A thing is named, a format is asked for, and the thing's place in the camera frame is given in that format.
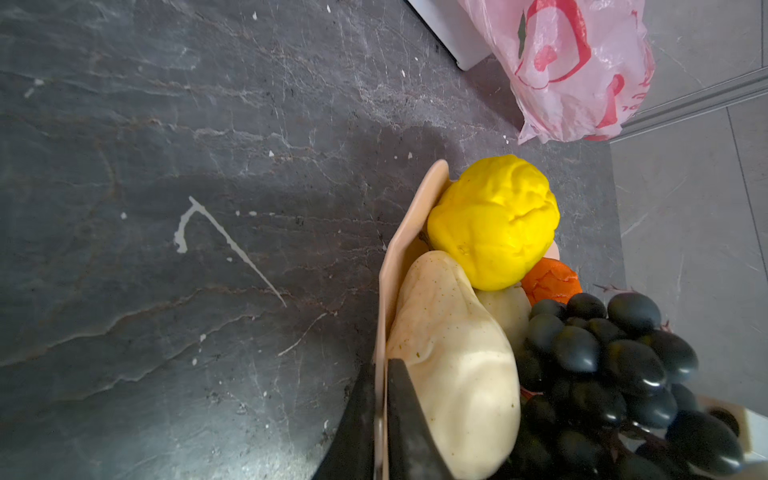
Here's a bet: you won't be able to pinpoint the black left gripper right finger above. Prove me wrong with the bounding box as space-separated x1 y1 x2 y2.
386 359 454 480

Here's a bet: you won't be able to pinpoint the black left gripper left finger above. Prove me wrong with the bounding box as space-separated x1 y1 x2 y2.
312 363 376 480

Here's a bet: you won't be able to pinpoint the beige fake fruit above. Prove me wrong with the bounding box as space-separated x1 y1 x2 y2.
386 251 521 479

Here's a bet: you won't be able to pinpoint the black fake grapes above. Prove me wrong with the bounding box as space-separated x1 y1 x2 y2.
496 291 746 479

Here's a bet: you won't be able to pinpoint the pink wavy plate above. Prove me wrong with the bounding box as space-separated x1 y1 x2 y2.
374 160 558 479

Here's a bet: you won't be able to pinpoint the orange fake orange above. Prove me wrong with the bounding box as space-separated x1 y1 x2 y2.
521 258 583 306

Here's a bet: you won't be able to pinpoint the yellow fake lemon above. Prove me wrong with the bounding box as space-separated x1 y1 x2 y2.
427 155 561 291

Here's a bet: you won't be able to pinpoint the pink plastic shopping bag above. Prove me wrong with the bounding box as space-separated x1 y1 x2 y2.
460 0 655 143

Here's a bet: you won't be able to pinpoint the white digital clock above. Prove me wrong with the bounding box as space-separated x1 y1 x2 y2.
407 0 492 71

